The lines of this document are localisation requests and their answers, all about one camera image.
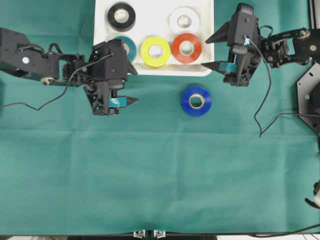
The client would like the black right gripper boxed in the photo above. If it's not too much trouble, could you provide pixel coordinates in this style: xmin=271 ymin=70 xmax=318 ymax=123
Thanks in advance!
xmin=201 ymin=21 xmax=261 ymax=87

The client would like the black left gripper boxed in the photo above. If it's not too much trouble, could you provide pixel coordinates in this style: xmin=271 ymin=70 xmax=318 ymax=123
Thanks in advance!
xmin=84 ymin=53 xmax=139 ymax=116

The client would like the teal tape roll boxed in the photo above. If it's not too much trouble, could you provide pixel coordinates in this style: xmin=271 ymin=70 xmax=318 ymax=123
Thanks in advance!
xmin=114 ymin=35 xmax=137 ymax=63

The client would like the yellow tape roll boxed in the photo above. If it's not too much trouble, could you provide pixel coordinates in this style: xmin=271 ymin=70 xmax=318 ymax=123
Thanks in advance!
xmin=140 ymin=36 xmax=171 ymax=68

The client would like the white tape roll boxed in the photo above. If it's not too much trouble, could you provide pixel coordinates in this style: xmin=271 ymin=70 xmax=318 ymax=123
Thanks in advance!
xmin=169 ymin=7 xmax=200 ymax=33

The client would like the red tape roll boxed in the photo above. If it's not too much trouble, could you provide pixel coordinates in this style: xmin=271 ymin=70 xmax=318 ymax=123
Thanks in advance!
xmin=171 ymin=33 xmax=202 ymax=64

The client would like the blue tape roll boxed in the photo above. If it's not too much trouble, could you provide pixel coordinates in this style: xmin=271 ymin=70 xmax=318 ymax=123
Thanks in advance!
xmin=180 ymin=85 xmax=212 ymax=117

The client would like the black tape roll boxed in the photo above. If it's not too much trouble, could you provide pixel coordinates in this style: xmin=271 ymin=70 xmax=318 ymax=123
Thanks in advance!
xmin=107 ymin=2 xmax=136 ymax=32

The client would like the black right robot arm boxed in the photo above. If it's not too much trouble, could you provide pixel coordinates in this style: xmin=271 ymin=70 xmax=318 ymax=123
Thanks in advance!
xmin=202 ymin=21 xmax=320 ymax=87

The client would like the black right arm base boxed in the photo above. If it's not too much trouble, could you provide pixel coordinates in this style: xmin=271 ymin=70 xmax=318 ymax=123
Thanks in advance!
xmin=296 ymin=63 xmax=320 ymax=137

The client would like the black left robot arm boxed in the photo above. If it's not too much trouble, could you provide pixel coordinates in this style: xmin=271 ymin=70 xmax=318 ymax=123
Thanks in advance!
xmin=0 ymin=28 xmax=138 ymax=116

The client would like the white plastic tray case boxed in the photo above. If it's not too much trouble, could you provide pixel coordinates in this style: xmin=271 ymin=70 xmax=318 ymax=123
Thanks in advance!
xmin=93 ymin=0 xmax=215 ymax=77

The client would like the green table cloth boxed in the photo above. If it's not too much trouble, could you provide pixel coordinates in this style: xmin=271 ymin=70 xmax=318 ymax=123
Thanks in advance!
xmin=0 ymin=0 xmax=320 ymax=236

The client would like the silver left table clamp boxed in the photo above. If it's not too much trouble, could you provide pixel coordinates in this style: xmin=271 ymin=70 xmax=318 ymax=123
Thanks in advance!
xmin=133 ymin=230 xmax=146 ymax=239

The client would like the silver table clamp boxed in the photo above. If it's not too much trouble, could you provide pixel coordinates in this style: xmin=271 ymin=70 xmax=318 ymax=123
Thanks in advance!
xmin=153 ymin=230 xmax=166 ymax=239
xmin=133 ymin=230 xmax=146 ymax=239

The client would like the silver right table clamp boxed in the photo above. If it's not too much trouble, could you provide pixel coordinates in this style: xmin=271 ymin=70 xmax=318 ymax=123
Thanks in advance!
xmin=153 ymin=230 xmax=166 ymax=239

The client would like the black white object at edge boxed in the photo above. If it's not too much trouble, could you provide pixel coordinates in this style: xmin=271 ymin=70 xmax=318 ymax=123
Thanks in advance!
xmin=304 ymin=181 xmax=320 ymax=210

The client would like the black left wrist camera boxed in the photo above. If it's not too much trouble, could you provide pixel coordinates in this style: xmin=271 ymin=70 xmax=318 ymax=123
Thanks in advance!
xmin=90 ymin=39 xmax=129 ymax=90

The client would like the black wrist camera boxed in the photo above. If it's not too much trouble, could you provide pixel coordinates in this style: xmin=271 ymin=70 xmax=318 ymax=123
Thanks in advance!
xmin=90 ymin=39 xmax=129 ymax=90
xmin=227 ymin=3 xmax=259 ymax=55

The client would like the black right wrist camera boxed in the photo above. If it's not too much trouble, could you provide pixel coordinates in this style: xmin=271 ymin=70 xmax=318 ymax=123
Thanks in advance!
xmin=227 ymin=3 xmax=259 ymax=55

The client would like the black left camera cable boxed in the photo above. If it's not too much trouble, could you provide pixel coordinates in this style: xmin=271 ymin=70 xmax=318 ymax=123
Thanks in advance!
xmin=0 ymin=52 xmax=116 ymax=111

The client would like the black camera cable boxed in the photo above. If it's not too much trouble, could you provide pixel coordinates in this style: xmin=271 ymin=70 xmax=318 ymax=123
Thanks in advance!
xmin=244 ymin=37 xmax=320 ymax=138
xmin=0 ymin=52 xmax=116 ymax=111

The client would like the black right camera cable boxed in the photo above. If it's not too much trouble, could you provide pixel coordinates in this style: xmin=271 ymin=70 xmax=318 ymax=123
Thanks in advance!
xmin=244 ymin=37 xmax=320 ymax=138

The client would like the aluminium frame rail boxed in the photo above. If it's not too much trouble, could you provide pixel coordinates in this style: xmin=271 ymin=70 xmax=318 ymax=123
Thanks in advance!
xmin=308 ymin=0 xmax=320 ymax=29

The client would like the black cable at bottom edge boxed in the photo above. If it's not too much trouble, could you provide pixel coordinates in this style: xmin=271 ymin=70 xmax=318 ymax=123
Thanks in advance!
xmin=246 ymin=222 xmax=320 ymax=238

